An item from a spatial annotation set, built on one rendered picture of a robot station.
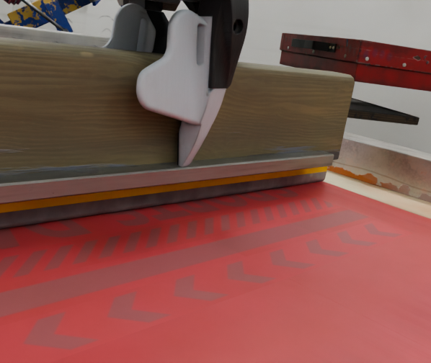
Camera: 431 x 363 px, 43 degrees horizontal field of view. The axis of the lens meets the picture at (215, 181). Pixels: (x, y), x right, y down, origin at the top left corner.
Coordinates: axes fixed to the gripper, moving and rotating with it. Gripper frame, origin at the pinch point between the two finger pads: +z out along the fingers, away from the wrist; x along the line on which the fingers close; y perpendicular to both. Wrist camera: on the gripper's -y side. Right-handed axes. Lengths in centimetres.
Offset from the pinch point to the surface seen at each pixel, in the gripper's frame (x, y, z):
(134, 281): 8.3, 8.9, 4.4
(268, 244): 8.3, -1.2, 4.8
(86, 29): -324, -200, 9
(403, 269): 14.7, -6.0, 4.9
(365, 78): -35, -87, 0
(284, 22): -147, -200, -11
